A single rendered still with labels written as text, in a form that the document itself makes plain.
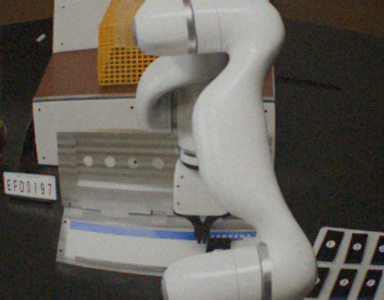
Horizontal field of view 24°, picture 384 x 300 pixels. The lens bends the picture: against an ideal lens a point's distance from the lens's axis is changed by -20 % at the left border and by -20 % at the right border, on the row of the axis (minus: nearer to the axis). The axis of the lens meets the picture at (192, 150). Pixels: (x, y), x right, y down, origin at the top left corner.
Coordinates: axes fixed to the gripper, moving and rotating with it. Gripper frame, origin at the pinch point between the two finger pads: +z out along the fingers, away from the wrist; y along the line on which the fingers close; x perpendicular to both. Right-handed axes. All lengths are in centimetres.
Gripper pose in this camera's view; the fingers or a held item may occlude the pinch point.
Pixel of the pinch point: (202, 232)
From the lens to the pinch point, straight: 202.2
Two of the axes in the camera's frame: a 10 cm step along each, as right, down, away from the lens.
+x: 0.9, -4.2, 9.1
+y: 10.0, 0.3, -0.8
